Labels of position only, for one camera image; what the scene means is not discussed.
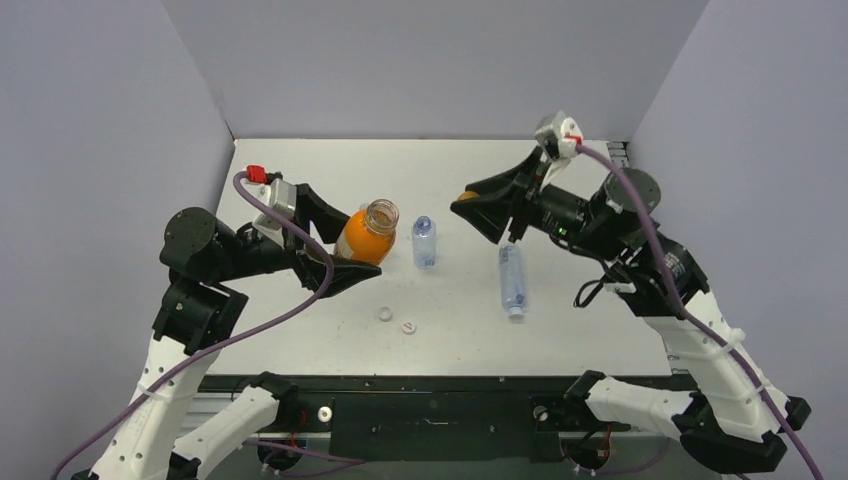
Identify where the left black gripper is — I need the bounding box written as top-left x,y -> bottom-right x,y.
213,186 -> 382,293

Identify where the orange juice bottle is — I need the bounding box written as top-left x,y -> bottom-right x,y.
333,199 -> 400,266

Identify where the yellow bottle cap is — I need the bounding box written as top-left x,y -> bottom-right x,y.
457,190 -> 479,201

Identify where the small clear water bottle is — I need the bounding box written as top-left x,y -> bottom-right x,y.
498,243 -> 526,322

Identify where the labelled clear water bottle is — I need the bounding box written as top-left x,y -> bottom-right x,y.
411,216 -> 437,269

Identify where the white printed bottle cap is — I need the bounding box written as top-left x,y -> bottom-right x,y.
401,320 -> 418,335

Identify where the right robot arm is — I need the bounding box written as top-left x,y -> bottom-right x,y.
450,146 -> 811,477

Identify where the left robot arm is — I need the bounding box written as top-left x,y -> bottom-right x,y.
80,174 -> 381,479

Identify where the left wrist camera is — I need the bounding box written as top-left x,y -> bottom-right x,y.
246,165 -> 299,233

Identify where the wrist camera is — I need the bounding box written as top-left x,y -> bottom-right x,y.
246,165 -> 299,233
534,110 -> 584,190

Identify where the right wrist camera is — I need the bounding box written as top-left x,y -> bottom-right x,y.
534,110 -> 584,190

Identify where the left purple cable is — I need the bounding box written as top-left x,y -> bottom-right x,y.
49,170 -> 366,480

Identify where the aluminium frame rail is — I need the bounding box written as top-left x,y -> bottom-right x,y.
606,140 -> 735,439

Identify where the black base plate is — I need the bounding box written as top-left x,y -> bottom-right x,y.
231,374 -> 632,464

